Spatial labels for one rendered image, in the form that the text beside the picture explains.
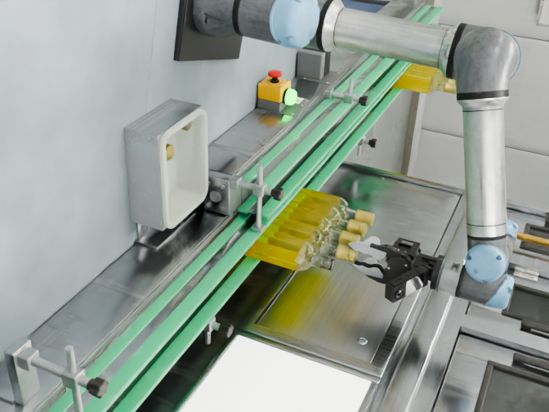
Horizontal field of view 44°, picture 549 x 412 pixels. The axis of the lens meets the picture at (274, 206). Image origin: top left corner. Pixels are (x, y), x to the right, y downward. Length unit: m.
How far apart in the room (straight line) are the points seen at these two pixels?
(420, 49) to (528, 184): 6.60
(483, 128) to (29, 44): 0.81
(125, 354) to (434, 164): 7.04
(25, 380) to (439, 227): 1.28
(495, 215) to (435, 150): 6.70
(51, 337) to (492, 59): 0.95
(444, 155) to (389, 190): 5.87
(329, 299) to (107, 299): 0.56
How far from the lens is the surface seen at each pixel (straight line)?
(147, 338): 1.32
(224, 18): 1.49
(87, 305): 1.37
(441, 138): 7.99
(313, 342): 1.55
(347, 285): 1.72
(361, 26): 1.53
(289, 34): 1.43
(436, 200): 2.19
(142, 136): 1.37
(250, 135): 1.77
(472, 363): 1.64
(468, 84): 1.34
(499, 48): 1.37
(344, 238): 1.64
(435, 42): 1.49
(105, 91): 1.32
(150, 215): 1.46
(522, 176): 8.02
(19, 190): 1.20
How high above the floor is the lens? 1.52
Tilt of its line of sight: 20 degrees down
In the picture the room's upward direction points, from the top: 105 degrees clockwise
